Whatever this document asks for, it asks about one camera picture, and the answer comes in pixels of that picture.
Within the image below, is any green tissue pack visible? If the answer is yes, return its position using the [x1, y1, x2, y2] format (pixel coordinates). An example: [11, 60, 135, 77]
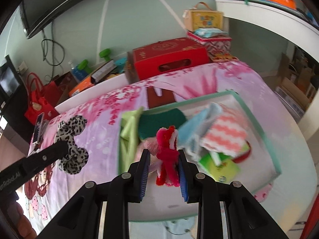
[198, 154, 240, 184]

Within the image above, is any black white leopard scrunchie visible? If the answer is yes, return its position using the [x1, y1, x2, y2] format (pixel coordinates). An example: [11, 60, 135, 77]
[54, 116, 89, 175]

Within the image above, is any red tape roll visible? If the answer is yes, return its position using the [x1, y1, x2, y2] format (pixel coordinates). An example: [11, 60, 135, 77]
[232, 141, 251, 164]

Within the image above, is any pink white chevron cloth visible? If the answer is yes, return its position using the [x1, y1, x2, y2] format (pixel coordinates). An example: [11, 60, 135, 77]
[200, 104, 248, 158]

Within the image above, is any red pink fuzzy hair tie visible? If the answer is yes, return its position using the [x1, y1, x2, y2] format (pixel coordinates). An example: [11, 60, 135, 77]
[145, 125, 181, 188]

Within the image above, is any light blue face mask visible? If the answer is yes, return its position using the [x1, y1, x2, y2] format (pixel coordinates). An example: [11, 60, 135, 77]
[178, 103, 222, 162]

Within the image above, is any lime green cloth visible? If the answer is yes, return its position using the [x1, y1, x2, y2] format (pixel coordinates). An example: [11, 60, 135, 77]
[118, 106, 144, 173]

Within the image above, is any pink fluffy cloth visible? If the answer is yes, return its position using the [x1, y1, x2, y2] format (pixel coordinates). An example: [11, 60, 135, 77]
[134, 137, 159, 164]

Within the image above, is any green yellow sponge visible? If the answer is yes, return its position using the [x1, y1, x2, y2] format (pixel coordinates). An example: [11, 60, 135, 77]
[138, 109, 187, 140]

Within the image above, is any person's left hand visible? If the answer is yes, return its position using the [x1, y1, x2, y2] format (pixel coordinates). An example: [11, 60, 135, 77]
[8, 202, 37, 239]

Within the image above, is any smartphone on stand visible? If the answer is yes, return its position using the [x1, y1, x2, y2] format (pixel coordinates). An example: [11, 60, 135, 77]
[32, 113, 44, 144]

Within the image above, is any white tray teal rim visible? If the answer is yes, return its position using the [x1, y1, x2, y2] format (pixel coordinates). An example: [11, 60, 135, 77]
[128, 91, 282, 222]

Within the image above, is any red felt tote bag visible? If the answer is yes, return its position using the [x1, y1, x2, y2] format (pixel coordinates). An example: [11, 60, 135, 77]
[24, 72, 63, 126]

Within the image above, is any pink floral bed sheet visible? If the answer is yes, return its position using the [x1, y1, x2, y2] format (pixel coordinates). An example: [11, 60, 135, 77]
[21, 61, 317, 232]

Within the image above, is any black appliance with screen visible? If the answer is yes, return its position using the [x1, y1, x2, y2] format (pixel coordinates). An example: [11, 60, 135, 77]
[0, 55, 22, 103]

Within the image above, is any dark red paper bag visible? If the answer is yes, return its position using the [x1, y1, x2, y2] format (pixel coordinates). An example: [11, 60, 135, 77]
[54, 71, 77, 106]

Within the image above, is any blue water bottle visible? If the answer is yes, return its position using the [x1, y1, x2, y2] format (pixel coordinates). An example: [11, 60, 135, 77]
[68, 61, 86, 83]

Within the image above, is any orange cardboard box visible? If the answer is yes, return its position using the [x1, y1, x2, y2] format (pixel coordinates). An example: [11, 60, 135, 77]
[68, 59, 119, 97]

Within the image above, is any green dumbbell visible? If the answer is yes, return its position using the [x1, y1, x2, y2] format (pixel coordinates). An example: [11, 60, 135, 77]
[99, 49, 111, 62]
[77, 59, 93, 75]

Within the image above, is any white foam board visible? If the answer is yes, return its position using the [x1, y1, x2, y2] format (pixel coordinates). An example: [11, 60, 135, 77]
[55, 74, 129, 114]

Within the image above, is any teal round object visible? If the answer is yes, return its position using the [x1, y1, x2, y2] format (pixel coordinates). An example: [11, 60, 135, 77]
[115, 57, 127, 74]

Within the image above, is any large red gift box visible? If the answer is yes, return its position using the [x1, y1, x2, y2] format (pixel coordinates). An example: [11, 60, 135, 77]
[132, 37, 209, 80]

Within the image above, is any red patterned gift box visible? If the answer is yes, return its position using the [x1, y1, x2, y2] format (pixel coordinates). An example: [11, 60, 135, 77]
[187, 31, 232, 56]

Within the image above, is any blue wet wipes pack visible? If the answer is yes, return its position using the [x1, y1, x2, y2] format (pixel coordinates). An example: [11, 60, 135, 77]
[194, 27, 228, 38]

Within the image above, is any yellow carry box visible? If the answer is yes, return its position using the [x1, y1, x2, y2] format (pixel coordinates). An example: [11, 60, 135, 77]
[182, 2, 224, 32]

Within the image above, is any black cable on wall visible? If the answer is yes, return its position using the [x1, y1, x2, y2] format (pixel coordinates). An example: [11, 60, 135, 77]
[40, 22, 66, 83]

